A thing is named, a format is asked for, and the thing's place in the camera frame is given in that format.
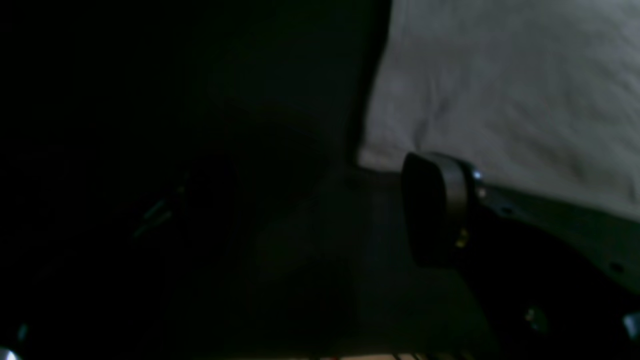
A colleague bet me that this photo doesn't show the black table cloth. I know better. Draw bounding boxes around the black table cloth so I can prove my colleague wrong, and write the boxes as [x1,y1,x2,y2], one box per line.
[1,0,499,360]

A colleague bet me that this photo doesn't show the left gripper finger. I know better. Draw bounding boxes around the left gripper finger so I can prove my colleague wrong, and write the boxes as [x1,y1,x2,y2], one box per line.
[401,153,640,360]

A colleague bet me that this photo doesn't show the grey T-shirt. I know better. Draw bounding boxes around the grey T-shirt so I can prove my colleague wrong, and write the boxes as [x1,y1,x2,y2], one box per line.
[357,0,640,220]

